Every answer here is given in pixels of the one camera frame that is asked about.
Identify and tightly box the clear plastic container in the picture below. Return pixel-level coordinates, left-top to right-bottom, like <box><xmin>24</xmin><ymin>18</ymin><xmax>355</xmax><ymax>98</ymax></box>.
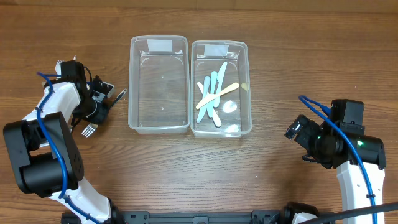
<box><xmin>190</xmin><ymin>40</ymin><xmax>252</xmax><ymax>138</ymax></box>
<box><xmin>128</xmin><ymin>35</ymin><xmax>190</xmax><ymax>134</ymax></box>

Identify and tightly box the left clear plastic container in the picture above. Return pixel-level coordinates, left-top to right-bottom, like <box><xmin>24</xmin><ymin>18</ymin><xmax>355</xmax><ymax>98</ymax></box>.
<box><xmin>128</xmin><ymin>35</ymin><xmax>190</xmax><ymax>134</ymax></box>

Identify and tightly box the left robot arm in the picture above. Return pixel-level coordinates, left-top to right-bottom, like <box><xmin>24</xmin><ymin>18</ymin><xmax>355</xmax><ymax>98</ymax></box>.
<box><xmin>3</xmin><ymin>60</ymin><xmax>126</xmax><ymax>223</ymax></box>

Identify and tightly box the white plastic knife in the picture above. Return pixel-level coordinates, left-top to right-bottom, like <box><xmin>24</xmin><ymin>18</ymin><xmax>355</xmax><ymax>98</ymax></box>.
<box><xmin>197</xmin><ymin>76</ymin><xmax>211</xmax><ymax>123</ymax></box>
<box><xmin>197</xmin><ymin>82</ymin><xmax>222</xmax><ymax>128</ymax></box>

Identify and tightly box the beige plastic knife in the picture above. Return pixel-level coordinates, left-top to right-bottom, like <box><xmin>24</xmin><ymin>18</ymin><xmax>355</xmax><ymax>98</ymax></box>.
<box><xmin>195</xmin><ymin>82</ymin><xmax>240</xmax><ymax>110</ymax></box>

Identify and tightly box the left blue cable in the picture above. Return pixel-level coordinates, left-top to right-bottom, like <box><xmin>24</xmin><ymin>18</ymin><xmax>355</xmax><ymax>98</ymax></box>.
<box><xmin>36</xmin><ymin>72</ymin><xmax>94</xmax><ymax>224</ymax></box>

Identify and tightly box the black cable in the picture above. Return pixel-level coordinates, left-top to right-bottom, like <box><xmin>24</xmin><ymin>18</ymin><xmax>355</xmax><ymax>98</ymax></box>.
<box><xmin>298</xmin><ymin>202</ymin><xmax>398</xmax><ymax>224</ymax></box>

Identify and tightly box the light blue plastic knife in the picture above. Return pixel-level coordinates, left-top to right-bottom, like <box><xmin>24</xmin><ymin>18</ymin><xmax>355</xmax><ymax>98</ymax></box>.
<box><xmin>213</xmin><ymin>62</ymin><xmax>228</xmax><ymax>108</ymax></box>

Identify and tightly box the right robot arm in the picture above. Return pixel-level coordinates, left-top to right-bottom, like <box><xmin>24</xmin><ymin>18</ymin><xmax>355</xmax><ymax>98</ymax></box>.
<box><xmin>285</xmin><ymin>95</ymin><xmax>386</xmax><ymax>210</ymax></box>

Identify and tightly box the right clear plastic container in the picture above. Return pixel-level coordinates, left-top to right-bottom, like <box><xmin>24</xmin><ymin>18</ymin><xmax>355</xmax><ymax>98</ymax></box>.
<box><xmin>190</xmin><ymin>40</ymin><xmax>252</xmax><ymax>138</ymax></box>

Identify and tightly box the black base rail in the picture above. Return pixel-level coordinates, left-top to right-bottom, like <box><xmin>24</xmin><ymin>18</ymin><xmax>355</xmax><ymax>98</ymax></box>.
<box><xmin>122</xmin><ymin>210</ymin><xmax>294</xmax><ymax>224</ymax></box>

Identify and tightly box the pale blue plastic knife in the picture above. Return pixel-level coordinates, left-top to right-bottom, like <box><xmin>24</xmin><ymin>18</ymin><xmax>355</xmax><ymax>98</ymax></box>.
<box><xmin>207</xmin><ymin>71</ymin><xmax>218</xmax><ymax>118</ymax></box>

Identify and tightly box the black handled metal fork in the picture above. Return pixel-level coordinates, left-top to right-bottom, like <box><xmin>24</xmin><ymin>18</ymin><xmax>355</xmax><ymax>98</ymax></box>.
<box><xmin>81</xmin><ymin>88</ymin><xmax>127</xmax><ymax>138</ymax></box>

